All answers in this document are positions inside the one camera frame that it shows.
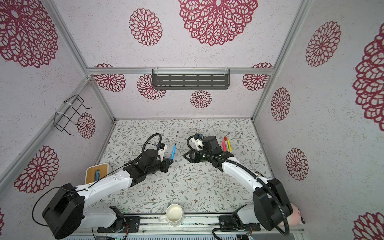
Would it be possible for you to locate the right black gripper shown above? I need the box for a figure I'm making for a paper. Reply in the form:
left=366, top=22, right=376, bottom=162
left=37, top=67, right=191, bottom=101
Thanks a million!
left=184, top=149, right=214, bottom=164

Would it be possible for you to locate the blue marker pen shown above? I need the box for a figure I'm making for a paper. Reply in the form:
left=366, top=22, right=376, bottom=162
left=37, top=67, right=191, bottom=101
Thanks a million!
left=171, top=144, right=176, bottom=160

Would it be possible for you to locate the yellow highlighter pen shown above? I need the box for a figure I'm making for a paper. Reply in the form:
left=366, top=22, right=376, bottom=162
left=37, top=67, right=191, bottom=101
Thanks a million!
left=227, top=140, right=232, bottom=152

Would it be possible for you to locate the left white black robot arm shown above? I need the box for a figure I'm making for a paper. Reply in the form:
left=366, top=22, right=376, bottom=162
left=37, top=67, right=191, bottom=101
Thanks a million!
left=42, top=149, right=174, bottom=240

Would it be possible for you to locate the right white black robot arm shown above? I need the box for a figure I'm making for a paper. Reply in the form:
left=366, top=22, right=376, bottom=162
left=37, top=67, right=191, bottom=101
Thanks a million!
left=184, top=134, right=294, bottom=236

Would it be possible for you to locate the white ceramic mug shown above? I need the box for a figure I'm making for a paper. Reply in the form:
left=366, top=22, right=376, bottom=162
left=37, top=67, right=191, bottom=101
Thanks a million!
left=159, top=204, right=184, bottom=227

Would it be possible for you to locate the pink plush toy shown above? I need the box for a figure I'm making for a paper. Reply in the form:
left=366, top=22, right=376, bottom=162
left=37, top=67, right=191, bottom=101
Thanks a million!
left=287, top=204, right=306, bottom=227

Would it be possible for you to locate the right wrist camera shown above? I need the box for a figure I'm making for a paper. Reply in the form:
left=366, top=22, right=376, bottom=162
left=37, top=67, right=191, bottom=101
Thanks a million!
left=192, top=134, right=205, bottom=152

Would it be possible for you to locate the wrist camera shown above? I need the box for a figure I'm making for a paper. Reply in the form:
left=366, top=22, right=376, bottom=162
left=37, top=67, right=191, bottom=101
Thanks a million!
left=157, top=143, right=168, bottom=162
left=192, top=134, right=205, bottom=152

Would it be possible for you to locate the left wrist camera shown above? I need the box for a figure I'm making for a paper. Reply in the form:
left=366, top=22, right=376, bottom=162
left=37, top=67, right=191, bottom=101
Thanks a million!
left=157, top=143, right=168, bottom=162

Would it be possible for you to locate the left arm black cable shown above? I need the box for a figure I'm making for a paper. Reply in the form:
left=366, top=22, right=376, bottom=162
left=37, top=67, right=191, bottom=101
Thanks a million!
left=31, top=133, right=163, bottom=227

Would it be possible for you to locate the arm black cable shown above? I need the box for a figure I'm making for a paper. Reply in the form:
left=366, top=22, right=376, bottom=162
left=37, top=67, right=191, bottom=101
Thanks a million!
left=186, top=134, right=291, bottom=240
left=31, top=133, right=163, bottom=227

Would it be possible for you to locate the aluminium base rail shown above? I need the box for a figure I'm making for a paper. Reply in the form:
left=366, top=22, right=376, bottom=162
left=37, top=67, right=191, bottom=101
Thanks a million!
left=66, top=213, right=308, bottom=240

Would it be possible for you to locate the dark grey wall shelf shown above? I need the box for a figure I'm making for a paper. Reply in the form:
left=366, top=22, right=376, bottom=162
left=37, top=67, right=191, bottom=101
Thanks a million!
left=152, top=69, right=230, bottom=90

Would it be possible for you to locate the black wire wall rack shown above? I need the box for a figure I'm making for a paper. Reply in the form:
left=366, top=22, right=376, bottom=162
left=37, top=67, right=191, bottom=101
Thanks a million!
left=53, top=94, right=91, bottom=136

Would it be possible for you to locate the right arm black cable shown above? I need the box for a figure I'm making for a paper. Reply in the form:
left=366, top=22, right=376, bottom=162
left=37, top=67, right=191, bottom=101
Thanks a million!
left=186, top=134, right=291, bottom=240

